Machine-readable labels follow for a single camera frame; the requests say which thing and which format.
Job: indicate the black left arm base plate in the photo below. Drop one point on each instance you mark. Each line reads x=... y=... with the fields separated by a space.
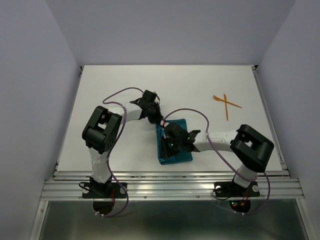
x=112 y=190

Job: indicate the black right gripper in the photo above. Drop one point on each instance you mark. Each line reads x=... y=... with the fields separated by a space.
x=165 y=151

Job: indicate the aluminium front rail frame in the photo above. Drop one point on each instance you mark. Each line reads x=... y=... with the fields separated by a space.
x=176 y=186

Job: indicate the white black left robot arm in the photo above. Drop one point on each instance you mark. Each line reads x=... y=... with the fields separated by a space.
x=101 y=132

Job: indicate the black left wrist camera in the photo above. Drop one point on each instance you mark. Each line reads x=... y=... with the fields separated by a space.
x=150 y=96

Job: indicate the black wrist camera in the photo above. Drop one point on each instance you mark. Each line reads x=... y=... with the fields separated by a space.
x=150 y=96
x=175 y=131

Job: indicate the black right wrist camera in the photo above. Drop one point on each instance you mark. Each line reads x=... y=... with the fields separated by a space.
x=175 y=131

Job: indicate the aluminium right side rail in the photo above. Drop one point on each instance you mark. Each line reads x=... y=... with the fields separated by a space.
x=270 y=123

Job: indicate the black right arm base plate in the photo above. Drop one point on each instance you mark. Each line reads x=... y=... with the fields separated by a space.
x=229 y=189

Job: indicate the orange plastic knife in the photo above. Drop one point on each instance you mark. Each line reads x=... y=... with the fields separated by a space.
x=226 y=106

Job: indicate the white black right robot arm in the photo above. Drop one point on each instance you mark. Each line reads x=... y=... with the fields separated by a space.
x=251 y=147

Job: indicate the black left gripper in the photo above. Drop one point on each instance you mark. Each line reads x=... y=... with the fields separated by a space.
x=158 y=117

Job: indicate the orange plastic fork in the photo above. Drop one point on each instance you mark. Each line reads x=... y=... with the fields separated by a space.
x=216 y=98

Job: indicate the teal cloth napkin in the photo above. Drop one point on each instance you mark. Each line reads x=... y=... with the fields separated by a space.
x=183 y=156

